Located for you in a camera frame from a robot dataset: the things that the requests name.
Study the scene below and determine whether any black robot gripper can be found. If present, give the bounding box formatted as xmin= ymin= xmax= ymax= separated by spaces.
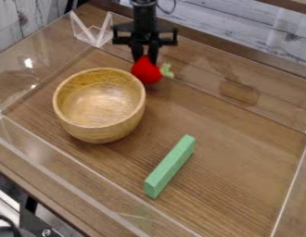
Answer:
xmin=112 ymin=4 xmax=179 ymax=64

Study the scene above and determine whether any red plush strawberry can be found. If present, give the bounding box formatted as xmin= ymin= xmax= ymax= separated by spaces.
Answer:
xmin=130 ymin=56 xmax=175 ymax=84

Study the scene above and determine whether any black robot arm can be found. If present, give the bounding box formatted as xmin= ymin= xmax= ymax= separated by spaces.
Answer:
xmin=112 ymin=0 xmax=179 ymax=64

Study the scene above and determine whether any wooden bowl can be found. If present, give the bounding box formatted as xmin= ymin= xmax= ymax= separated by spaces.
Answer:
xmin=52 ymin=68 xmax=145 ymax=143

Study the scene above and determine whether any green rectangular block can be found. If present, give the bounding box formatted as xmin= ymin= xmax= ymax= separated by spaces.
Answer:
xmin=144 ymin=134 xmax=195 ymax=199

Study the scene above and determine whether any black table leg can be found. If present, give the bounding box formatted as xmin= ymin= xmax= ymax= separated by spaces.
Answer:
xmin=25 ymin=196 xmax=38 ymax=214

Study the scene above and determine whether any clear acrylic corner bracket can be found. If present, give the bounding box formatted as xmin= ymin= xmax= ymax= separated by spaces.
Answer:
xmin=69 ymin=12 xmax=112 ymax=48

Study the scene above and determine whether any clear acrylic tray wall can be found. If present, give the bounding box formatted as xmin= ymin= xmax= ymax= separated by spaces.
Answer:
xmin=0 ymin=111 xmax=200 ymax=237

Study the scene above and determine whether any black metal base plate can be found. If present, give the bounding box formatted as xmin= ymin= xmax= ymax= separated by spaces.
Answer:
xmin=20 ymin=208 xmax=62 ymax=237

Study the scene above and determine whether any black cable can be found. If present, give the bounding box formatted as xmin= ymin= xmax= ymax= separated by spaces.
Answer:
xmin=0 ymin=214 xmax=25 ymax=237

